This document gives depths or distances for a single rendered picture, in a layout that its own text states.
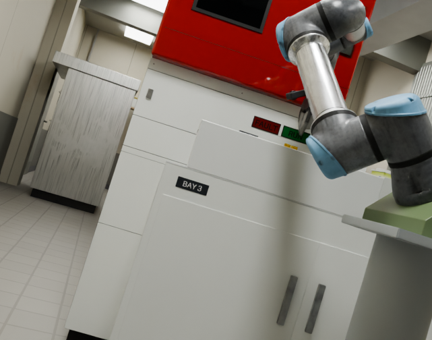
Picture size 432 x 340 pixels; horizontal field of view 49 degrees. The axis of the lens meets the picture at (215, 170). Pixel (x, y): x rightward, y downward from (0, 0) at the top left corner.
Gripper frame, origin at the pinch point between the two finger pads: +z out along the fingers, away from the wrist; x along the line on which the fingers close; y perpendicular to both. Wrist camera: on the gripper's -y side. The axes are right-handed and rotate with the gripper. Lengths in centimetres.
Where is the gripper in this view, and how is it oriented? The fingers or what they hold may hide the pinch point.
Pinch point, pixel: (299, 131)
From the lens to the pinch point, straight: 183.5
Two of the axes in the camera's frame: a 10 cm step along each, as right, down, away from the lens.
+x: -2.6, -0.6, 9.6
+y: 9.2, 2.9, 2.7
